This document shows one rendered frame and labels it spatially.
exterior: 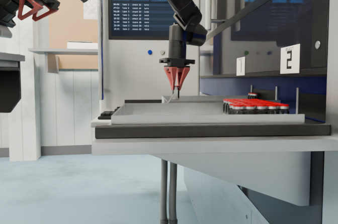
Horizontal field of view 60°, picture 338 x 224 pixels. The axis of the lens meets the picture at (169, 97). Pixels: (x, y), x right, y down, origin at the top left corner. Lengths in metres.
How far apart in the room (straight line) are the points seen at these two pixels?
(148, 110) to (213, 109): 0.17
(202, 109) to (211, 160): 0.23
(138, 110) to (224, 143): 0.34
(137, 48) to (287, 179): 1.03
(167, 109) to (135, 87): 0.70
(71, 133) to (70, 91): 0.54
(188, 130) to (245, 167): 0.15
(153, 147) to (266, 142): 0.18
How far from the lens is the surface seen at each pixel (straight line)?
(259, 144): 0.50
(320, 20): 0.62
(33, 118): 3.86
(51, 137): 4.08
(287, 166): 0.62
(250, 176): 0.60
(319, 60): 0.61
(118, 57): 1.46
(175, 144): 0.46
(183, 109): 0.76
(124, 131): 0.49
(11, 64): 0.86
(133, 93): 1.45
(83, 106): 3.96
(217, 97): 1.13
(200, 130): 0.49
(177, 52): 0.92
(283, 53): 0.73
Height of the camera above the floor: 0.98
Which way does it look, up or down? 4 degrees down
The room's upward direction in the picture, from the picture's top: straight up
